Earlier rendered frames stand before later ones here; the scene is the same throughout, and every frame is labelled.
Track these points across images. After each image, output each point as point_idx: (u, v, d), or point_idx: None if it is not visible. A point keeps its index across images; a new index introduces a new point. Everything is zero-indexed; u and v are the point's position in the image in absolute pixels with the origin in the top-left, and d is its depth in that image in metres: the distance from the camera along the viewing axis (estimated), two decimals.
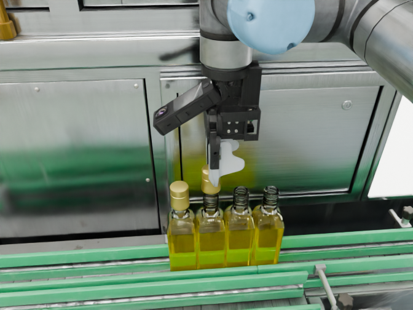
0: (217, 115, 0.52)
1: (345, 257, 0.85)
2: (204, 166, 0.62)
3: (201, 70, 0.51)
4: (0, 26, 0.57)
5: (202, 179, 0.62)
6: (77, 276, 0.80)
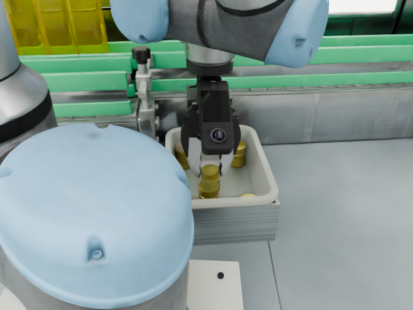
0: None
1: None
2: None
3: (215, 72, 0.50)
4: None
5: None
6: None
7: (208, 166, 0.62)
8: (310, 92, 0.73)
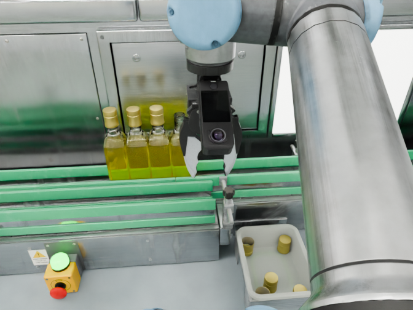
0: None
1: None
2: (129, 107, 0.87)
3: (215, 72, 0.50)
4: None
5: (127, 116, 0.87)
6: None
7: (152, 107, 0.87)
8: None
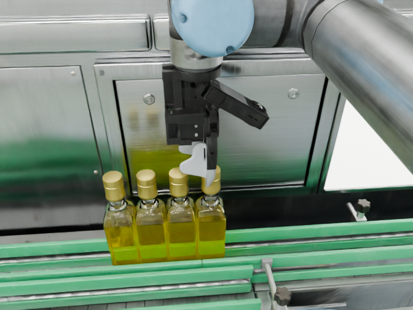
0: None
1: (300, 251, 0.82)
2: (140, 172, 0.62)
3: (220, 67, 0.51)
4: None
5: (137, 185, 0.61)
6: (23, 271, 0.78)
7: (173, 173, 0.61)
8: (412, 278, 0.77)
